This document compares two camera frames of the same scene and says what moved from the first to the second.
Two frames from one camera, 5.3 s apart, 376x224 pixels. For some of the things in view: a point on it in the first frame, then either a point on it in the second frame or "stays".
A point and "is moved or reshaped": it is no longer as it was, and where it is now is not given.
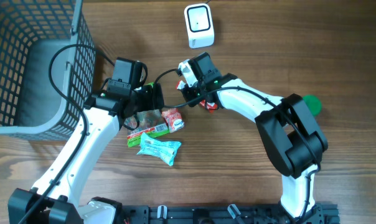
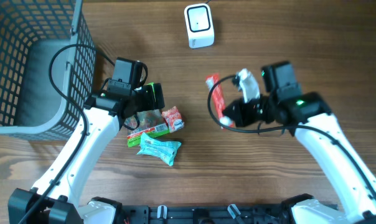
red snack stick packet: x=209 y=106 is moved or reshaped
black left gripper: x=157 y=96 stays
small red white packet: x=173 y=119 stays
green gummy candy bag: x=152 y=124 stays
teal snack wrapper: x=165 y=150 stays
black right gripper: x=190 y=94 to x=242 y=109
